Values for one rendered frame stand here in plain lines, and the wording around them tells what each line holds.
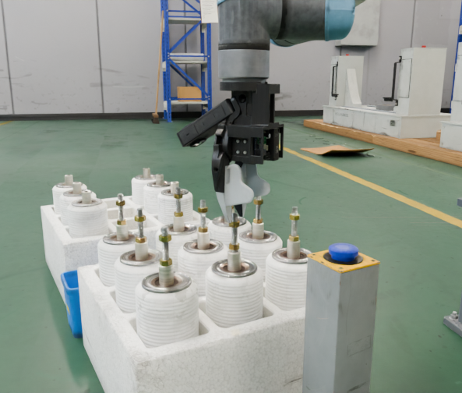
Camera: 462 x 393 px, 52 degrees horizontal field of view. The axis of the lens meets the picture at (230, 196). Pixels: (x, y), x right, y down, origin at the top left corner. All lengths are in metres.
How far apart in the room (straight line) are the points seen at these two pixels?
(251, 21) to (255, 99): 0.10
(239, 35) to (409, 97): 3.57
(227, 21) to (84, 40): 6.51
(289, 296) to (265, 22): 0.44
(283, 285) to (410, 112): 3.49
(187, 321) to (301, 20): 0.46
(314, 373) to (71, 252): 0.67
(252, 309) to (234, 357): 0.08
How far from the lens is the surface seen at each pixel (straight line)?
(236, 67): 0.69
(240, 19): 0.69
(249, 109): 0.71
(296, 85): 7.60
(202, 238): 0.87
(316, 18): 0.72
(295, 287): 0.82
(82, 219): 1.21
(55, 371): 1.05
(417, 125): 4.27
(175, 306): 0.71
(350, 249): 0.66
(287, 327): 0.79
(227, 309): 0.77
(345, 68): 5.48
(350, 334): 0.69
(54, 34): 7.22
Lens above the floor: 0.55
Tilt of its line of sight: 14 degrees down
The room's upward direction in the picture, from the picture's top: straight up
